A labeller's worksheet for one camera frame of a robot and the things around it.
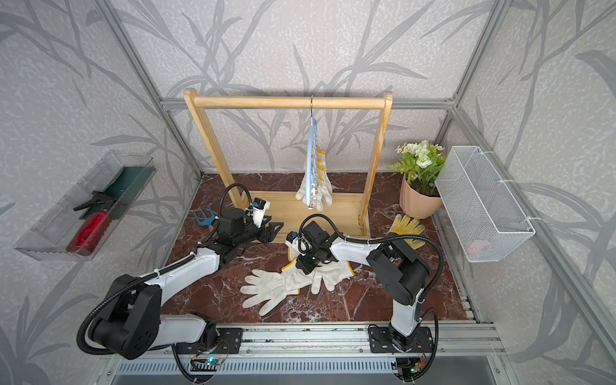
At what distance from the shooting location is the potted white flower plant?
33.9 inches

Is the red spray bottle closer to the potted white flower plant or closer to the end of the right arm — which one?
the end of the right arm

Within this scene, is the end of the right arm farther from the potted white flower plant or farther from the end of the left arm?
the potted white flower plant

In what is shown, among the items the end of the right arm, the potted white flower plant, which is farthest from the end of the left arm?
the potted white flower plant

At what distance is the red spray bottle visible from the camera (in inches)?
22.2

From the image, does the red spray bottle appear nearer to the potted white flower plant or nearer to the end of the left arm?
the end of the left arm

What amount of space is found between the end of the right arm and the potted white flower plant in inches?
14.5

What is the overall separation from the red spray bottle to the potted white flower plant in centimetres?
89

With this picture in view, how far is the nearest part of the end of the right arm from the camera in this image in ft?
2.21

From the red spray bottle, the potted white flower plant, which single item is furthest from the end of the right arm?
the red spray bottle

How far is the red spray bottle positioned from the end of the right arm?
0.53m

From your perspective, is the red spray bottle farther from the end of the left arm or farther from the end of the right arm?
the end of the right arm
